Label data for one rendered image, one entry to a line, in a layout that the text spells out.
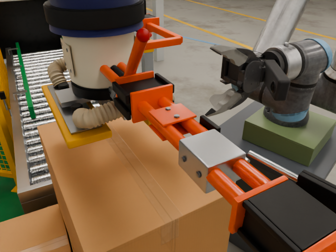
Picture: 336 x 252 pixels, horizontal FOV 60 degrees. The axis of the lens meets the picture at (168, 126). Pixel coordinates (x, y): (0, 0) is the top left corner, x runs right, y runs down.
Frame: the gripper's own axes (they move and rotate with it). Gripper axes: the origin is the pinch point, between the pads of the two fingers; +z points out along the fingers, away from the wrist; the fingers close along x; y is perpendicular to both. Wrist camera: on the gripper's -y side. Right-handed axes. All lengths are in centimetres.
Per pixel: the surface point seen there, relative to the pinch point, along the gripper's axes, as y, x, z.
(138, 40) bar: 1.3, 10.8, 14.5
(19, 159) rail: 90, -65, 43
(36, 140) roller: 112, -70, 33
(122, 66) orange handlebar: 16.9, 0.9, 12.2
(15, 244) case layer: 44, -70, 50
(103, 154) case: 27.7, -29.8, 16.8
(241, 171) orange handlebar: -23.9, 0.3, 12.6
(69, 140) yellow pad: 11.3, -11.0, 27.5
